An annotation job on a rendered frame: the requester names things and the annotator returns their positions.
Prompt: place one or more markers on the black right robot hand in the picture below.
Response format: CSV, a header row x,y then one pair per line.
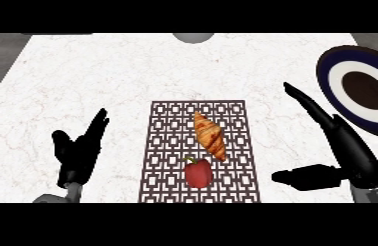
x,y
345,150

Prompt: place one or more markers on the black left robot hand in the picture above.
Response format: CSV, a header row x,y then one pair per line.
x,y
79,153

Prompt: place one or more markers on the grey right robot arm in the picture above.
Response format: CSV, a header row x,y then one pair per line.
x,y
368,195

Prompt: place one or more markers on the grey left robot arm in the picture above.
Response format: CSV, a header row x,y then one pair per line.
x,y
63,195

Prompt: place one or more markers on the blue white brown plate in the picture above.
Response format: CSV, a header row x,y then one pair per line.
x,y
360,86

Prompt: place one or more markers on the brown patterned placemat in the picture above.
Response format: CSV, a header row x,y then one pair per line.
x,y
200,146

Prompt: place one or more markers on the red bell pepper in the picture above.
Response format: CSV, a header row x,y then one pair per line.
x,y
199,175

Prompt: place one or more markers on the golden brown croissant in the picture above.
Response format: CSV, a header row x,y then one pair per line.
x,y
210,136

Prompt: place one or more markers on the grey round object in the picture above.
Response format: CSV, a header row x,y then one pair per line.
x,y
193,37

